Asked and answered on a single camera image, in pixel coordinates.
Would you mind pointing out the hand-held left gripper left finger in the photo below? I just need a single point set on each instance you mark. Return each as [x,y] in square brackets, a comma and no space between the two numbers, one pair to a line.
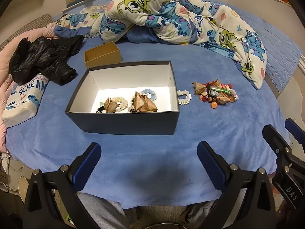
[87,168]

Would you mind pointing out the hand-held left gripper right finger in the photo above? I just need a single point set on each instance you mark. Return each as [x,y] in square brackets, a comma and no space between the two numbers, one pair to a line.
[212,168]

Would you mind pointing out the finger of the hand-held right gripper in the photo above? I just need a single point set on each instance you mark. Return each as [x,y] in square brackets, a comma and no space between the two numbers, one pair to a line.
[294,127]
[277,140]

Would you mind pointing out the dark blue cardboard box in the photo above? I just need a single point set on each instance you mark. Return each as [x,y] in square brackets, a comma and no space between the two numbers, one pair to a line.
[124,124]

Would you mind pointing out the green lighter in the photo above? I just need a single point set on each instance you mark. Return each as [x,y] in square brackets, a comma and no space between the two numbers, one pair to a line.
[219,90]

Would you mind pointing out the person's grey trousers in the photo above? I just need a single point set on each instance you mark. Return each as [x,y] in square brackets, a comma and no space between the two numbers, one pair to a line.
[104,212]

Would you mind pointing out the blue bed sheet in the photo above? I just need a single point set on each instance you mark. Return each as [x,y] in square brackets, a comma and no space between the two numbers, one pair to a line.
[147,155]

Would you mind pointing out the small brown hair clip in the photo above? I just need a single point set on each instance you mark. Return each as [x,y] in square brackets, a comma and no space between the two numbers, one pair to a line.
[111,105]

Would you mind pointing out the pile of small snack packets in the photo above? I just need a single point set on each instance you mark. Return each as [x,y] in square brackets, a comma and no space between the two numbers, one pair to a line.
[214,97]

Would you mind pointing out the pale scrunchie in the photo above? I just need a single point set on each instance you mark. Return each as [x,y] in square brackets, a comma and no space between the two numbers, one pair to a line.
[122,102]

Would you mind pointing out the white scrunchie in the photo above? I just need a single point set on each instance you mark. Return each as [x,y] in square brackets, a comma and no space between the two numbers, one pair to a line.
[184,98]

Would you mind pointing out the brown triangular paper packet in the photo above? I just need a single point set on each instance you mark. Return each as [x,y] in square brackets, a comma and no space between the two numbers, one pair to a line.
[143,102]

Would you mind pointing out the white printed pillow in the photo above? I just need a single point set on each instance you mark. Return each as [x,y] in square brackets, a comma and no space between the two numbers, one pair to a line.
[22,100]

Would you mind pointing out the blue scrunchie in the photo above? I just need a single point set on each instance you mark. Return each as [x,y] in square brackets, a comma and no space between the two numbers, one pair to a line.
[150,94]

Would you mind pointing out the small brown cardboard box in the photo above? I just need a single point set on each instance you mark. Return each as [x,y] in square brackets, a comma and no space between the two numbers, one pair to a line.
[104,58]

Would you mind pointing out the black puffer jacket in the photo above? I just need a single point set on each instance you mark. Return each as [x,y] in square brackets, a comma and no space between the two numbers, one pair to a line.
[43,57]

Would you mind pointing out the checkered grey headboard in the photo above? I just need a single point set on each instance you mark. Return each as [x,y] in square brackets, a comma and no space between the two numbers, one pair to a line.
[35,21]

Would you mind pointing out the cartoon monster printed blanket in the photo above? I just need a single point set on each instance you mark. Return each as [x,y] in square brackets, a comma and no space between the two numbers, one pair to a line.
[166,16]

